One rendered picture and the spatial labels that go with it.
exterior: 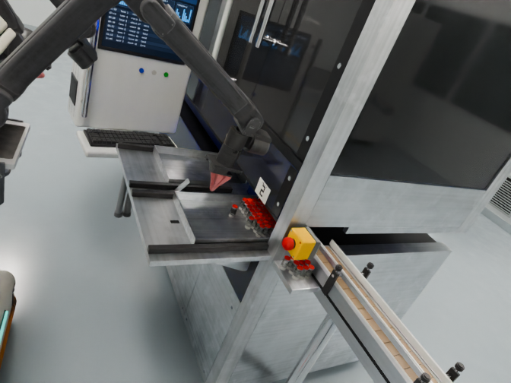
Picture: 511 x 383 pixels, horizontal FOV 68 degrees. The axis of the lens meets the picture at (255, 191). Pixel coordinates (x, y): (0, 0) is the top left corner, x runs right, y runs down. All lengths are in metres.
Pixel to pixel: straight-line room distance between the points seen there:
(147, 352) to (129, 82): 1.26
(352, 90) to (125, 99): 1.18
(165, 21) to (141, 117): 1.19
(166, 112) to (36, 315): 1.14
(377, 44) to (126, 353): 1.64
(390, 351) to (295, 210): 0.46
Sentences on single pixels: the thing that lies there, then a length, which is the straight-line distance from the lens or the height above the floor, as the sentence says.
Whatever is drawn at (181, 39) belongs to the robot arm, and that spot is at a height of 1.46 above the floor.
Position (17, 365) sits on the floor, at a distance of 1.96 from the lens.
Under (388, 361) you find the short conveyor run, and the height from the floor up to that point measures 0.93.
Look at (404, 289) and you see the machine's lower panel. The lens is 1.97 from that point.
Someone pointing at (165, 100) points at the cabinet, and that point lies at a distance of 1.98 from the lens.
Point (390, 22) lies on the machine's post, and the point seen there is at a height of 1.64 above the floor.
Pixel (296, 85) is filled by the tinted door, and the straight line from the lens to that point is 1.25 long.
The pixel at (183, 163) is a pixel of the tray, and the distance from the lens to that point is 1.63.
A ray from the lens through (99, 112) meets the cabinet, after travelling 1.91.
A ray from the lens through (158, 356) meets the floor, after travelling 2.01.
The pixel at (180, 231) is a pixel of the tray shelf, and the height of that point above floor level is 0.88.
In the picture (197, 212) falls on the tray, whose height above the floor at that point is 0.88.
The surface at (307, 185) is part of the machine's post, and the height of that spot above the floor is 1.17.
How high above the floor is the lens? 1.62
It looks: 27 degrees down
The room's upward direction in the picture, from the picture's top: 21 degrees clockwise
